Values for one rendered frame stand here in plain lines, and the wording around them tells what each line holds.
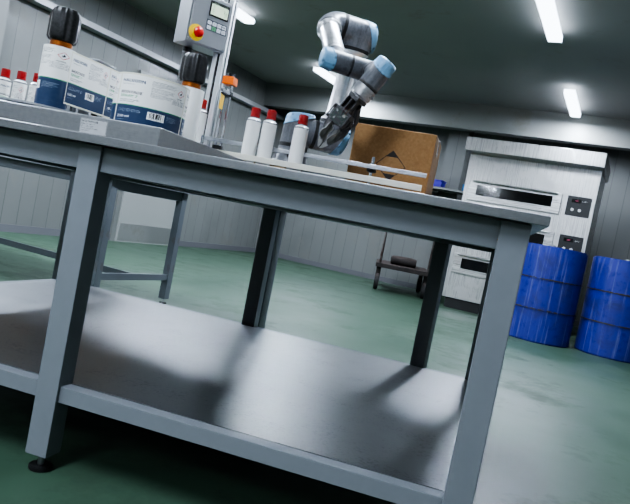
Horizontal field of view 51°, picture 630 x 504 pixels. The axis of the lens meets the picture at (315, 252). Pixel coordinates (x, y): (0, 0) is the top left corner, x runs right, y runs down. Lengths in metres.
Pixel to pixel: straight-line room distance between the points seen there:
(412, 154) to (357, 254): 8.52
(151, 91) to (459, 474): 1.21
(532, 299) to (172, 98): 5.34
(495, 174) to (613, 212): 2.28
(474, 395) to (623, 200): 8.91
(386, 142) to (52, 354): 1.37
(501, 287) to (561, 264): 5.38
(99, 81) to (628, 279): 5.61
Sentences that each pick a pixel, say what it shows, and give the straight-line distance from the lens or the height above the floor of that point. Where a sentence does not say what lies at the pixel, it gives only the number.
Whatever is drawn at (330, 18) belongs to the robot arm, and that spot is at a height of 1.49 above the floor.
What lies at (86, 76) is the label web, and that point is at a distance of 2.08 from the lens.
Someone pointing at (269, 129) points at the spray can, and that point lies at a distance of 2.35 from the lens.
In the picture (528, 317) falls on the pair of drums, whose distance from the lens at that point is 6.78.
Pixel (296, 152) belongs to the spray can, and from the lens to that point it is 2.30.
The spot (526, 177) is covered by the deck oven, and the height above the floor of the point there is 1.76.
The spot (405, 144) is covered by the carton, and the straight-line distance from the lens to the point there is 2.45.
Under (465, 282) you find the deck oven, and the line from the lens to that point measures 8.53.
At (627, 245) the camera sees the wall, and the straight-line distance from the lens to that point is 10.19.
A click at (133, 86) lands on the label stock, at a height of 0.99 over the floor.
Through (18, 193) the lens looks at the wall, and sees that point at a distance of 7.73.
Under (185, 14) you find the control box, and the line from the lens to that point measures 2.62.
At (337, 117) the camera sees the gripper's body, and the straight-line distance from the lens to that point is 2.24.
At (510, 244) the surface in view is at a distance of 1.39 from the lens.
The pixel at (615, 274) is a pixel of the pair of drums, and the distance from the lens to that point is 6.89.
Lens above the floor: 0.73
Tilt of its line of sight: 3 degrees down
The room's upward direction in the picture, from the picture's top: 11 degrees clockwise
